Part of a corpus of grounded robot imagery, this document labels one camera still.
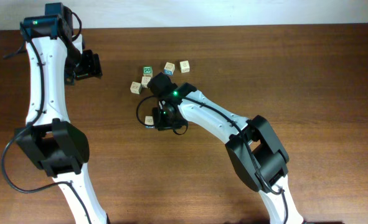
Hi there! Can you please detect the wooden block blue side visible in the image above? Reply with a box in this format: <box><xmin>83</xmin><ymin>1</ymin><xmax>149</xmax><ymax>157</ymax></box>
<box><xmin>144</xmin><ymin>116</ymin><xmax>154</xmax><ymax>128</ymax></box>

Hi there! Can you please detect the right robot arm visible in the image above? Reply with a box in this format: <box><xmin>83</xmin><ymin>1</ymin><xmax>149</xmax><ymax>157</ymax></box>
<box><xmin>147</xmin><ymin>73</ymin><xmax>305</xmax><ymax>223</ymax></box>

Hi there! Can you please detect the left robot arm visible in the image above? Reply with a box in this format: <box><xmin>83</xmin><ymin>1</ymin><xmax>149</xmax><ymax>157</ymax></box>
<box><xmin>13</xmin><ymin>2</ymin><xmax>110</xmax><ymax>223</ymax></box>

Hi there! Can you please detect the wooden block beige left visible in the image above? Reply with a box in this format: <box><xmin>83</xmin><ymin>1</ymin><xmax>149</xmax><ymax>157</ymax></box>
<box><xmin>130</xmin><ymin>82</ymin><xmax>142</xmax><ymax>95</ymax></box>

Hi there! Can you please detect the wooden block beige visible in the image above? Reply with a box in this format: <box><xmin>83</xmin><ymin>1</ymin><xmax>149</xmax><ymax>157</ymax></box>
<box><xmin>130</xmin><ymin>82</ymin><xmax>142</xmax><ymax>95</ymax></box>
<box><xmin>141</xmin><ymin>76</ymin><xmax>151</xmax><ymax>88</ymax></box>

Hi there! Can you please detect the wooden block blue face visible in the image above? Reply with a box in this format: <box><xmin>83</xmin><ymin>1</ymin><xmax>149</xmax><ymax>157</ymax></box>
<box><xmin>164</xmin><ymin>62</ymin><xmax>175</xmax><ymax>75</ymax></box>

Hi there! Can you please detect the wooden block green R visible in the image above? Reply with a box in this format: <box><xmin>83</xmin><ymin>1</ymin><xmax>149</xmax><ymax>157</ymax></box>
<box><xmin>143</xmin><ymin>66</ymin><xmax>153</xmax><ymax>77</ymax></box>

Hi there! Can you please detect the plain wooden block top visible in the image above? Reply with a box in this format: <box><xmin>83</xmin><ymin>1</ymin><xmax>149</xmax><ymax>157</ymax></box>
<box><xmin>180</xmin><ymin>60</ymin><xmax>190</xmax><ymax>73</ymax></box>

